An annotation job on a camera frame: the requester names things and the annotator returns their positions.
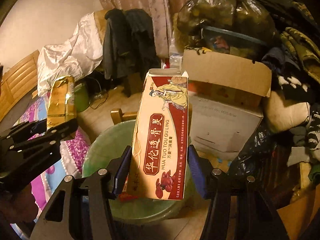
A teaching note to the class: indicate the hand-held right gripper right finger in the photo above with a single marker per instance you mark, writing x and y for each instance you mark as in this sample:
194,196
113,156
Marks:
196,172

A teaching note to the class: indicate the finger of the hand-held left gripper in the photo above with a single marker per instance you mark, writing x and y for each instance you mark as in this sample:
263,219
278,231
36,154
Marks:
37,127
57,132

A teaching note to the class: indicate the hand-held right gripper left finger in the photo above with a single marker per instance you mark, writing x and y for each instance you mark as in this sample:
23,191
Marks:
122,172

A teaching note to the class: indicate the bin with green liner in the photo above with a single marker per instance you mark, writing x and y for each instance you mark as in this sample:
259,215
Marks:
100,150

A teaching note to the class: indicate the gold foil packet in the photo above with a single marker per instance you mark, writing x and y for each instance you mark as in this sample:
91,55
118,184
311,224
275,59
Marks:
61,100

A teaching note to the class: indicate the beige figure print medicine box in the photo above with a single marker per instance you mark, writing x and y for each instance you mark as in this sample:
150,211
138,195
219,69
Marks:
160,130

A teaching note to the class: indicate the purple floral bed sheet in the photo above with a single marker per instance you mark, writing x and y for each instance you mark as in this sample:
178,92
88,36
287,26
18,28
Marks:
72,150

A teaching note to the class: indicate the small green bin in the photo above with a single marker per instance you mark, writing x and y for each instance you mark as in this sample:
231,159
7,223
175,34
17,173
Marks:
81,97

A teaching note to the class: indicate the wooden headboard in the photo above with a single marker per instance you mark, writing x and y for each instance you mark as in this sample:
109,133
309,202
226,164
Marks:
17,85

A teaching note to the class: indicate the white printer box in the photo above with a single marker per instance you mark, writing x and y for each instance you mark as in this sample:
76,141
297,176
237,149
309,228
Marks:
225,125

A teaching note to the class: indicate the wooden stool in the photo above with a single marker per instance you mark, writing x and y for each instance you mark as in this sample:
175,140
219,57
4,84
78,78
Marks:
120,116

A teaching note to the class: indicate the black garbage bag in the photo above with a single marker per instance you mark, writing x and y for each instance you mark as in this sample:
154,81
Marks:
262,150

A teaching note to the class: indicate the white satin cloth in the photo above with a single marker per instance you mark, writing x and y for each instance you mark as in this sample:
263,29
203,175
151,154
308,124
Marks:
70,55

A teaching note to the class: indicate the beige cushion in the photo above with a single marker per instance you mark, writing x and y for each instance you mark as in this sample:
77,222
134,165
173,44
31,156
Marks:
285,110

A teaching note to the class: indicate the open brown cardboard box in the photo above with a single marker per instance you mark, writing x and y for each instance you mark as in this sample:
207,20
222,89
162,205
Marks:
225,65

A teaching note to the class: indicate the flat brown cardboard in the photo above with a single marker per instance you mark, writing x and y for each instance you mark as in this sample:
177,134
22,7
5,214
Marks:
300,217

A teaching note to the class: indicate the dark jackets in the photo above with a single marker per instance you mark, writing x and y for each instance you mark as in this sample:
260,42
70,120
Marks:
125,40

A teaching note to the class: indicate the clear plastic bottle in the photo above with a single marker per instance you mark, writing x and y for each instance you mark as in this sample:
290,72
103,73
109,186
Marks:
175,57

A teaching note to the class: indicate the black white patterned garment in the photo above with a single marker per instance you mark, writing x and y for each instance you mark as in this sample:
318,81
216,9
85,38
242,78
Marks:
292,82

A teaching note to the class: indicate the teal rimmed plastic tub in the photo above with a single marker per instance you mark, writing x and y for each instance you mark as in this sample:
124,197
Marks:
235,38

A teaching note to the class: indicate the floral patterned curtain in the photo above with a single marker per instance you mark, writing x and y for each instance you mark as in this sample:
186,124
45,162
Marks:
160,5

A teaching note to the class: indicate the camouflage garment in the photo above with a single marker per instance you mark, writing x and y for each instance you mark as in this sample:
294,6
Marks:
302,47

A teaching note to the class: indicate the dark shiny plastic bag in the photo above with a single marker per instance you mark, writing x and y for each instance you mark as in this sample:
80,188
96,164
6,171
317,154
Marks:
225,10

